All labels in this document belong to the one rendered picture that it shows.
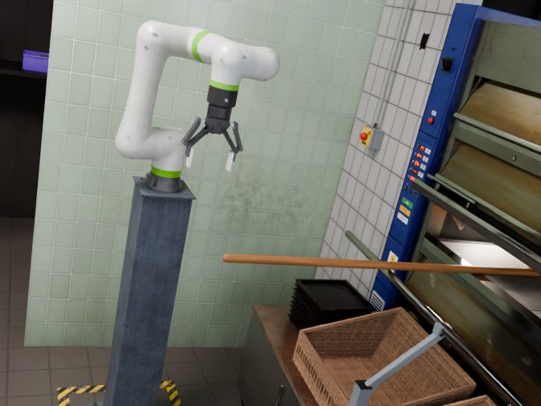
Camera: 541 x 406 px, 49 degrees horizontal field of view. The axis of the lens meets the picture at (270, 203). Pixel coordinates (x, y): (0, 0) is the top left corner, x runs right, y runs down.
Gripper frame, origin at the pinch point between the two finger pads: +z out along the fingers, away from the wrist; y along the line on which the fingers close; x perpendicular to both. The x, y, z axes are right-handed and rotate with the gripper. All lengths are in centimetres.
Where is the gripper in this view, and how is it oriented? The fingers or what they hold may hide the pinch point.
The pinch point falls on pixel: (208, 165)
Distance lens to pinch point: 193.7
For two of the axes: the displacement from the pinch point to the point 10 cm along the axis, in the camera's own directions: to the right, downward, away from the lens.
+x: 3.5, 3.9, -8.5
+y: -9.1, -0.7, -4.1
